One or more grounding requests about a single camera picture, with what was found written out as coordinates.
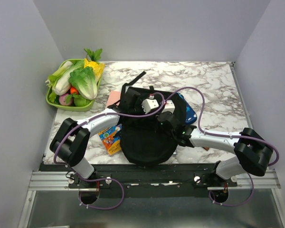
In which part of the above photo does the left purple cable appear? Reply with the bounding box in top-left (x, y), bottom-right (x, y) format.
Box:
top-left (53, 92), bottom-right (166, 210)

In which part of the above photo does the green round vegetable toy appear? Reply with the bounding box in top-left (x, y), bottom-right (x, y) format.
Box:
top-left (73, 95), bottom-right (91, 107)

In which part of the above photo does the black student backpack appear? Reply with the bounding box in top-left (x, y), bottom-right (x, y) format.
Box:
top-left (112, 72), bottom-right (186, 167)

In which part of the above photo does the orange carrot toy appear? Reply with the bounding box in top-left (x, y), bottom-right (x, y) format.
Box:
top-left (70, 86), bottom-right (79, 95)

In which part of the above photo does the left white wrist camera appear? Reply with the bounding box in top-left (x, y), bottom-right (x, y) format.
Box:
top-left (141, 95), bottom-right (159, 114)

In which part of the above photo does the pink notebook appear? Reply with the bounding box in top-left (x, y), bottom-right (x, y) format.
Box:
top-left (106, 91), bottom-right (121, 107)

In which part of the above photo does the aluminium rail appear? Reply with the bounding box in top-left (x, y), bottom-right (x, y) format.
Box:
top-left (28, 171), bottom-right (69, 191)

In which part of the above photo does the green lettuce toy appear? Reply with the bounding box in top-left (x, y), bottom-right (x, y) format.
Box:
top-left (68, 66), bottom-right (98, 100)

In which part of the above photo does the yellow leafy vegetable toy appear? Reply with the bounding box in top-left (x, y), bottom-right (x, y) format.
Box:
top-left (84, 58), bottom-right (105, 83)

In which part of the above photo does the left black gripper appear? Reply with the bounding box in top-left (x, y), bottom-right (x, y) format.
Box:
top-left (128, 98), bottom-right (151, 124)

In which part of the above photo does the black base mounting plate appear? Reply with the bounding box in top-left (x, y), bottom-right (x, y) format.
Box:
top-left (39, 163), bottom-right (237, 201)

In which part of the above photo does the green plastic basket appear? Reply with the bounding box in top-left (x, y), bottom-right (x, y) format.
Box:
top-left (46, 57), bottom-right (105, 111)

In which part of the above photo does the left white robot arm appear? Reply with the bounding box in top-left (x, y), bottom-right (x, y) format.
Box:
top-left (49, 106), bottom-right (146, 188)

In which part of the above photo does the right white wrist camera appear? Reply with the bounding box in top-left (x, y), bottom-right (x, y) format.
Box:
top-left (162, 100), bottom-right (175, 114)

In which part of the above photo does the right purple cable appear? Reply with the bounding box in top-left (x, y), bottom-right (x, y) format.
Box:
top-left (165, 86), bottom-right (281, 207)

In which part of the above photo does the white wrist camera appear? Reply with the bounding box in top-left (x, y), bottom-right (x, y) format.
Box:
top-left (141, 95), bottom-right (159, 114)
top-left (162, 100), bottom-right (175, 114)

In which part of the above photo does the orange treehouse book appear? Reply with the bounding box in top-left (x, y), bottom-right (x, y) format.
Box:
top-left (98, 124), bottom-right (122, 156)

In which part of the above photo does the blue patterned pencil case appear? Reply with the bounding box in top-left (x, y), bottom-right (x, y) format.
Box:
top-left (178, 93), bottom-right (197, 125)

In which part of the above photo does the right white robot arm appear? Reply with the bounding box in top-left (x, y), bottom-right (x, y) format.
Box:
top-left (157, 112), bottom-right (274, 186)

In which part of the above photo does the white bok choy toy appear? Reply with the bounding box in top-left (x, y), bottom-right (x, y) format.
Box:
top-left (46, 59), bottom-right (84, 95)

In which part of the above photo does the pink radish toy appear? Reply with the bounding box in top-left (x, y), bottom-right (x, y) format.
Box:
top-left (59, 93), bottom-right (73, 106)

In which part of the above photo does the purple cable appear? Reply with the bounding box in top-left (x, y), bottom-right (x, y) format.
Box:
top-left (53, 92), bottom-right (166, 210)
top-left (165, 86), bottom-right (281, 207)

